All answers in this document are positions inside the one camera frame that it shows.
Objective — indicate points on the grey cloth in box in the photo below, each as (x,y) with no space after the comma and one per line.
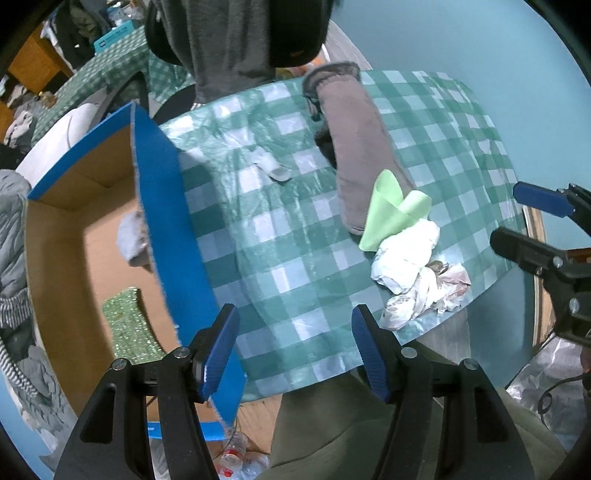
(132,241)

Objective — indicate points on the black jacket on chair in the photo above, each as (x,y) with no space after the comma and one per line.
(298,29)

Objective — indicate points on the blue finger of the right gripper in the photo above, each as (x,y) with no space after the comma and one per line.
(543,199)
(531,255)

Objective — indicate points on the small white sock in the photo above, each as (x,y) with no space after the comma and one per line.
(265,161)

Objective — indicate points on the black office chair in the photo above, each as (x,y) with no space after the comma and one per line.
(134,87)

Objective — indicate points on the green checkered tablecloth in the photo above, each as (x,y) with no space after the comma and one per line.
(280,252)

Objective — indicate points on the grey fleece mitten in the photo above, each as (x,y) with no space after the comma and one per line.
(352,136)

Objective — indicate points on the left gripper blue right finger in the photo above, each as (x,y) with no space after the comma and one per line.
(379,351)

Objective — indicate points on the patterned cloth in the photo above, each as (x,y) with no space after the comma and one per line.
(432,292)

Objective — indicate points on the teal box on table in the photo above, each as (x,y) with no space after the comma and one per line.
(115,34)

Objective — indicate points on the plastic water bottle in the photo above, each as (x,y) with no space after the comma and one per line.
(237,462)

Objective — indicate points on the blue cardboard box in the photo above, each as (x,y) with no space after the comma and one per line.
(125,163)

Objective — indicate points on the light green cloth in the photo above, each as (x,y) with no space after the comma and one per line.
(391,211)

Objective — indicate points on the grey quilted blanket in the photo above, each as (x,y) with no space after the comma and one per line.
(25,367)

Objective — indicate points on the far green checkered table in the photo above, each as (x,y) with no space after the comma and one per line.
(109,68)

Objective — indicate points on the white cloth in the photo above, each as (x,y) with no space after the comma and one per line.
(401,257)

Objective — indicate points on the green sparkly cloth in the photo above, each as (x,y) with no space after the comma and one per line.
(131,335)

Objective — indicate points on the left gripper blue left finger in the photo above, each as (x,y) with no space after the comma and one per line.
(211,349)

